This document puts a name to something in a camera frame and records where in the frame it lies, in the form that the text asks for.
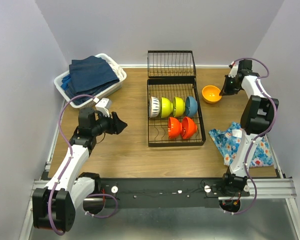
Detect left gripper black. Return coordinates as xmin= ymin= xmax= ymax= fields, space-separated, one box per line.
xmin=91 ymin=109 xmax=128 ymax=136

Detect yellow orange bowl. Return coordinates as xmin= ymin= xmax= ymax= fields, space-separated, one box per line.
xmin=202 ymin=85 xmax=222 ymax=104

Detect blue ceramic bowl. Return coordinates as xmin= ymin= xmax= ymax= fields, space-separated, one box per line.
xmin=185 ymin=96 xmax=198 ymax=117

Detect lime bowl ribbed white outside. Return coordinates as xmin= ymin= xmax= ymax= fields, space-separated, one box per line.
xmin=148 ymin=96 xmax=173 ymax=118

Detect lime green plain bowl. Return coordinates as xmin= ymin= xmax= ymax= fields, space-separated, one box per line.
xmin=172 ymin=96 xmax=186 ymax=118

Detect black wire dish rack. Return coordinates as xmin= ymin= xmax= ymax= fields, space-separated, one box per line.
xmin=147 ymin=50 xmax=206 ymax=147

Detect red orange bowl stack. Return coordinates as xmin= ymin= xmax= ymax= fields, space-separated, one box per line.
xmin=167 ymin=117 xmax=183 ymax=139

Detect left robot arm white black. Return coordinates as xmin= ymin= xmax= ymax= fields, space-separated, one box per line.
xmin=32 ymin=107 xmax=128 ymax=236

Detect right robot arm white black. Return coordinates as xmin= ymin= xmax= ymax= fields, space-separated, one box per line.
xmin=219 ymin=57 xmax=279 ymax=196

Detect white plastic basket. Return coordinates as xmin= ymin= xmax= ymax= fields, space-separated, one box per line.
xmin=54 ymin=53 xmax=127 ymax=102

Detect blue floral cloth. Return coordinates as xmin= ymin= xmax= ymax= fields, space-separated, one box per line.
xmin=209 ymin=122 xmax=274 ymax=168

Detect folded dark blue towels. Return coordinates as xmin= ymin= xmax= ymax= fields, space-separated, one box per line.
xmin=61 ymin=55 xmax=120 ymax=99

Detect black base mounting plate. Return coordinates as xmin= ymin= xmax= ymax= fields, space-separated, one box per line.
xmin=82 ymin=177 xmax=251 ymax=210

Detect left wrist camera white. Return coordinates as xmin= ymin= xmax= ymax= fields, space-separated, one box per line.
xmin=93 ymin=97 xmax=112 ymax=117

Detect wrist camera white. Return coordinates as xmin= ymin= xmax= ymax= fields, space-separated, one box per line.
xmin=228 ymin=60 xmax=240 ymax=78
xmin=93 ymin=97 xmax=112 ymax=117

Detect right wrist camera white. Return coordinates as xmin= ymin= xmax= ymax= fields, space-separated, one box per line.
xmin=228 ymin=60 xmax=240 ymax=78

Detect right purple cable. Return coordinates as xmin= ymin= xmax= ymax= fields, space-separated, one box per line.
xmin=222 ymin=57 xmax=278 ymax=216

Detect purple cable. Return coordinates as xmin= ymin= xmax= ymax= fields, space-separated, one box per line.
xmin=47 ymin=94 xmax=119 ymax=236
xmin=222 ymin=57 xmax=278 ymax=216

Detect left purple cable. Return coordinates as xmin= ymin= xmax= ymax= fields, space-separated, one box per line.
xmin=47 ymin=94 xmax=119 ymax=236

